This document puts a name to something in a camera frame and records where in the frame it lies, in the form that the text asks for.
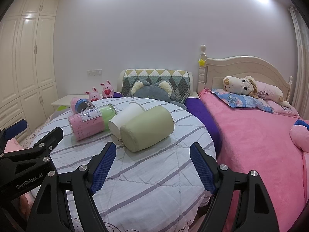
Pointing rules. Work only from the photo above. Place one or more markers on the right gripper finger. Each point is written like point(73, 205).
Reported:
point(49, 137)
point(11, 132)

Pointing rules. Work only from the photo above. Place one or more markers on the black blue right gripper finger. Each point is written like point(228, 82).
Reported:
point(255, 211)
point(50, 211)

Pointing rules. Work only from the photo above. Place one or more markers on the blue black cool towel can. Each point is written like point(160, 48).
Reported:
point(82, 105)

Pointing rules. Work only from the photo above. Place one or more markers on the small pink cup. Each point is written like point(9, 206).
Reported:
point(73, 104)

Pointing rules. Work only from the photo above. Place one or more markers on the white paper cup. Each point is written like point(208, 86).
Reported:
point(123, 117)

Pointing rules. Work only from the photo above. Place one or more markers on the green ceramic cup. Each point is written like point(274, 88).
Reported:
point(147, 129)

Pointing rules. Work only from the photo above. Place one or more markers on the white nightstand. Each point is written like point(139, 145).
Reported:
point(66, 100)

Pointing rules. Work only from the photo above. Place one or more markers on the pink green towel canister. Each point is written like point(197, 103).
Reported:
point(91, 121)

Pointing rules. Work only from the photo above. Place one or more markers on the pink bunny plush left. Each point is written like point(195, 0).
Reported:
point(93, 95)

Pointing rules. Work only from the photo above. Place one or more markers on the pink bunny plush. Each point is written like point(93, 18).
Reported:
point(107, 89)
point(93, 95)

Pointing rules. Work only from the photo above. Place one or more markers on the pink fleece blanket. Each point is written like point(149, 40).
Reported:
point(256, 140)

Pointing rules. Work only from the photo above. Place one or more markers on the pink bunny plush right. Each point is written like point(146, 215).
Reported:
point(107, 89)

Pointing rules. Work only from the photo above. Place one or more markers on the pink plush toy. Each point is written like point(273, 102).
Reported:
point(299, 135)

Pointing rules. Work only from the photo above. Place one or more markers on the round striped quilted table cover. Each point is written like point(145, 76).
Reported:
point(157, 189)

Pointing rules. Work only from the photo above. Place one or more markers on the cream wardrobe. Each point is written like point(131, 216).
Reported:
point(28, 86)

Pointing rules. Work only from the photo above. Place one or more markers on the blue cartoon pillow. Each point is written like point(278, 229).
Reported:
point(242, 101)

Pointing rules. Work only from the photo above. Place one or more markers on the purple blanket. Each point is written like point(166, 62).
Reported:
point(196, 107)

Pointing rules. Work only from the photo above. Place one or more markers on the grey cat plush cushion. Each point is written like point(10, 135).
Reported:
point(162, 91)

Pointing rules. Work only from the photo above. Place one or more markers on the dog plush toy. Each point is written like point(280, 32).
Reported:
point(250, 87)

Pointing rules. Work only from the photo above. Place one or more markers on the cream wooden headboard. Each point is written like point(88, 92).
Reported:
point(211, 76)

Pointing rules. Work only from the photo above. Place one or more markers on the triangle pattern cushion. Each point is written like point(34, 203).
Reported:
point(181, 80)

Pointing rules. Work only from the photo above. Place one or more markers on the yellow star decoration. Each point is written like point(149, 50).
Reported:
point(202, 62)

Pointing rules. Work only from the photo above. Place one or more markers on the wall switch panel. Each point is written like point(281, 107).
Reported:
point(94, 72)

